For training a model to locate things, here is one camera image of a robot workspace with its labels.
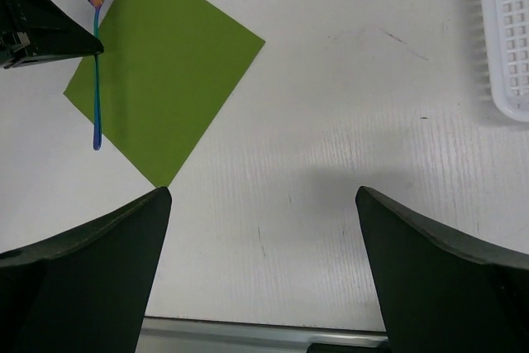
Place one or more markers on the green paper napkin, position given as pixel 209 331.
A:
pixel 166 70

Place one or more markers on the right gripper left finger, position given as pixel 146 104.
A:
pixel 85 289

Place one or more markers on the aluminium mounting rail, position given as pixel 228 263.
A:
pixel 179 335

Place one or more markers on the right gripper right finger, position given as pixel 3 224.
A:
pixel 440 289

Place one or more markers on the white utensil tray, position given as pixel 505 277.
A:
pixel 502 42

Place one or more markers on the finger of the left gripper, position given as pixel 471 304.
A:
pixel 37 31

